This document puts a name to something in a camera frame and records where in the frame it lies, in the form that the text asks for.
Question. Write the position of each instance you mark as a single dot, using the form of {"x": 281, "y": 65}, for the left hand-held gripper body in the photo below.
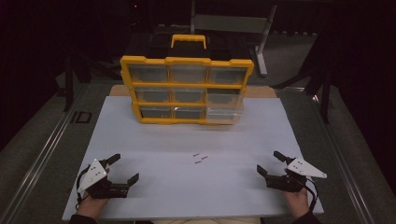
{"x": 102, "y": 186}

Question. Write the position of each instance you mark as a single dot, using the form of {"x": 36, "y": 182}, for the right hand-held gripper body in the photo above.
{"x": 292, "y": 179}

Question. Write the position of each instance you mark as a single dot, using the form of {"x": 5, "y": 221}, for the small metal screw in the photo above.
{"x": 204, "y": 157}
{"x": 198, "y": 162}
{"x": 195, "y": 154}

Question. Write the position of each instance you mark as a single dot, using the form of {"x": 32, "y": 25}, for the clear plastic drawer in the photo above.
{"x": 224, "y": 115}

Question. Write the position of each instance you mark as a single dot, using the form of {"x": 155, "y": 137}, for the yellow black drawer organizer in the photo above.
{"x": 188, "y": 84}

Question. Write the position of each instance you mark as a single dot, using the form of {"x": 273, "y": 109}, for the person's left hand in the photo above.
{"x": 91, "y": 203}

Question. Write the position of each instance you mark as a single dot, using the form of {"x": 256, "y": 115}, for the person's right hand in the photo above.
{"x": 297, "y": 202}

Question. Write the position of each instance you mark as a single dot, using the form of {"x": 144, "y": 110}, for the black stand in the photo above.
{"x": 69, "y": 84}
{"x": 323, "y": 93}

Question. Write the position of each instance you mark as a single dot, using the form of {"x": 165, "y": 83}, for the aluminium rail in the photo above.
{"x": 40, "y": 158}
{"x": 342, "y": 161}

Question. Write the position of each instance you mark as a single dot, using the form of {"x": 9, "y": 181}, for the black rectangular floor bracket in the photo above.
{"x": 81, "y": 117}

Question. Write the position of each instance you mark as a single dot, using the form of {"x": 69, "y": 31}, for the grey metal desk frame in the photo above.
{"x": 229, "y": 23}

